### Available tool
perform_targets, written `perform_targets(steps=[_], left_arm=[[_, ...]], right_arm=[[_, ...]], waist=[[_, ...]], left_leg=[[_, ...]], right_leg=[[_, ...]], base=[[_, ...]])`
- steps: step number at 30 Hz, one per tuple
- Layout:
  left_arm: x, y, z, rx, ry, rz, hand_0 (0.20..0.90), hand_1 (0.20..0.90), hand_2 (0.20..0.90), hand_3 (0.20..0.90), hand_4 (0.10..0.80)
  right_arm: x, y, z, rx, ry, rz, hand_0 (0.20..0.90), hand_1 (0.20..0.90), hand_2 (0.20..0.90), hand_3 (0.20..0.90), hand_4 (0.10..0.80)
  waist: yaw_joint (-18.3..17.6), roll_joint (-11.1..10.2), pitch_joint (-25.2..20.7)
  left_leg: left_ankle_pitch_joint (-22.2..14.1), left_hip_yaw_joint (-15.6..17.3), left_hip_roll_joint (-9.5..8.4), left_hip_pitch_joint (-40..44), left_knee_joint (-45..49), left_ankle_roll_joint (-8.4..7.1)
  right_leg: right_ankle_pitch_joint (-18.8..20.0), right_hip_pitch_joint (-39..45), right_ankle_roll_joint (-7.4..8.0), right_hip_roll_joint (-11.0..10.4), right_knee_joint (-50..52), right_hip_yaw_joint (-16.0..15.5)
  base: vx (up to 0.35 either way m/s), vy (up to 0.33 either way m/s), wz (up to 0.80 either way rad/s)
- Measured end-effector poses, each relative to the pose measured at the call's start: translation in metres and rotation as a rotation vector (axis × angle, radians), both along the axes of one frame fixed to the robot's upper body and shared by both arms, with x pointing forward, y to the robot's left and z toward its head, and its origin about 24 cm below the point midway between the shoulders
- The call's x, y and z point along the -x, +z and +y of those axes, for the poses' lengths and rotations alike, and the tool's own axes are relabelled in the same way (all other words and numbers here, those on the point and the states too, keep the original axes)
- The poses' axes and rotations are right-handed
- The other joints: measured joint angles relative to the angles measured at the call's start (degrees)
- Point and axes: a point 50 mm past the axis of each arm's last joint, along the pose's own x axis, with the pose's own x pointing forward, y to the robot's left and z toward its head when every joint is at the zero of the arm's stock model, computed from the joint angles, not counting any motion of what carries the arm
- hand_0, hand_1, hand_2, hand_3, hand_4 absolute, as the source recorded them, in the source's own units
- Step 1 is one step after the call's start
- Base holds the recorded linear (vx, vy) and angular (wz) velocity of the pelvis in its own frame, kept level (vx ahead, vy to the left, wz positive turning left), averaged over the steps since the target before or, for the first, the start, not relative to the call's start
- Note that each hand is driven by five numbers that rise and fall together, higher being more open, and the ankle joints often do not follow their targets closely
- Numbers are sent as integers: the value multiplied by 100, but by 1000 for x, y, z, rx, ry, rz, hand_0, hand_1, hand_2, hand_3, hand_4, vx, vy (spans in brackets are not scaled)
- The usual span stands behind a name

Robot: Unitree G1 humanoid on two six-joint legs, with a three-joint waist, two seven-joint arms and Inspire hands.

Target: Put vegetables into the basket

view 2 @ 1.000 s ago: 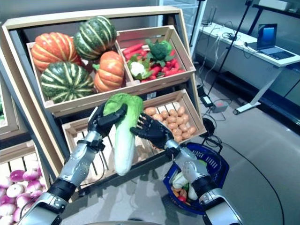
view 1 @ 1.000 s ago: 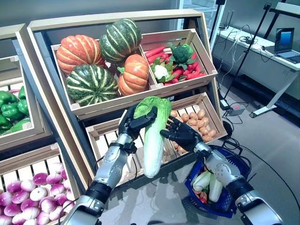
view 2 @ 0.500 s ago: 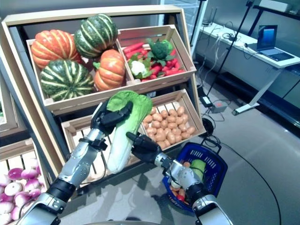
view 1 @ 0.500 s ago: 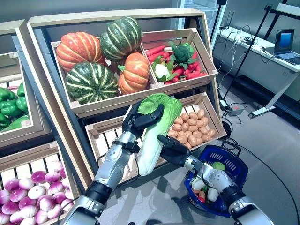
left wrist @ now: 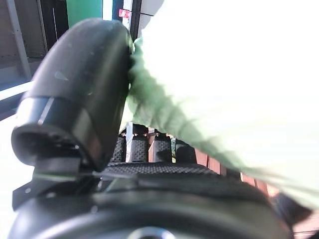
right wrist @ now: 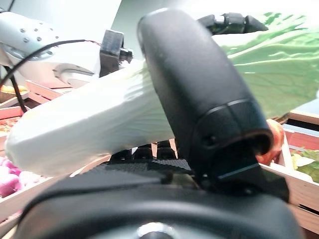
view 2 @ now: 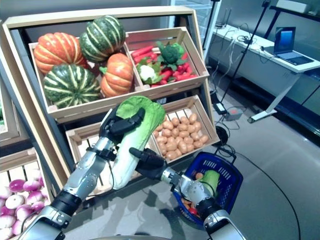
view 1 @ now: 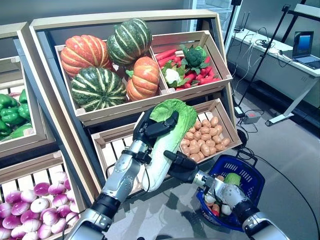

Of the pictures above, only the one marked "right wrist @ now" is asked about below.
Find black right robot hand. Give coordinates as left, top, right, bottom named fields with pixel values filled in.
left=12, top=8, right=305, bottom=239

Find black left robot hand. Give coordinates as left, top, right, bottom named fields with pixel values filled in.
left=196, top=11, right=269, bottom=35

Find large napa cabbage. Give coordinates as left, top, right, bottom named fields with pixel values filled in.
left=4, top=11, right=319, bottom=178

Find small orange pumpkin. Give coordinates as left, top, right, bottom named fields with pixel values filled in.
left=256, top=119, right=285, bottom=165

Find slatted wooden crate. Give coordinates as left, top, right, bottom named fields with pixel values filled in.
left=0, top=154, right=113, bottom=239
left=259, top=109, right=319, bottom=236

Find wooden display shelf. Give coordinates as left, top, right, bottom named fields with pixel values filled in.
left=0, top=79, right=75, bottom=160

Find purple white turnip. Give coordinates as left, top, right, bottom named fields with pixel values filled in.
left=18, top=170, right=44, bottom=186

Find purple onions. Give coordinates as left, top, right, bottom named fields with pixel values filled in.
left=0, top=173, right=22, bottom=197

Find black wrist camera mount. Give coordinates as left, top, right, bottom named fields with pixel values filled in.
left=99, top=29, right=135, bottom=78

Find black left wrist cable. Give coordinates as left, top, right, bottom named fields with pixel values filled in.
left=0, top=39, right=102, bottom=114

